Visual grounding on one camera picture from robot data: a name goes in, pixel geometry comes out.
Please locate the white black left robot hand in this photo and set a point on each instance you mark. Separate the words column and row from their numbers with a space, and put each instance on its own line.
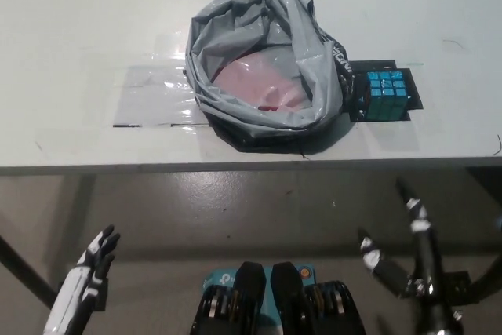
column 70, row 292

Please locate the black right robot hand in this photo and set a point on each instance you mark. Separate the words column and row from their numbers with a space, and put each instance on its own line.
column 419, row 229

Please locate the rubik's cube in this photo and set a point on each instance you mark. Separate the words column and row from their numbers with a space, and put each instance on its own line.
column 382, row 93

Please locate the grey plastic bag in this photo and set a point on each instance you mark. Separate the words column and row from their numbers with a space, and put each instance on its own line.
column 243, row 17

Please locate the black table leg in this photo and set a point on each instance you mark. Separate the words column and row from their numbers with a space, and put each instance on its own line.
column 23, row 262

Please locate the right black robot torso block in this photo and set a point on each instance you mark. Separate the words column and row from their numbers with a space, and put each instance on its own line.
column 333, row 307

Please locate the black robot torso block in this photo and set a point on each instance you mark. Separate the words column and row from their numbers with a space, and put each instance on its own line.
column 219, row 307
column 333, row 307

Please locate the black thread scrap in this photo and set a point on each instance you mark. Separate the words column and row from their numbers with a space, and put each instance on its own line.
column 304, row 153

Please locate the left black robot torso block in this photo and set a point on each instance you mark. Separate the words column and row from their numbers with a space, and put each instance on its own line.
column 219, row 307

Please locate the small red item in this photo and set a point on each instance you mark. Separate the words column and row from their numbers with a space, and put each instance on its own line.
column 267, row 107

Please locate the grey sheet under clear tape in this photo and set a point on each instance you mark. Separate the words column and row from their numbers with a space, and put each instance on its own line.
column 153, row 95

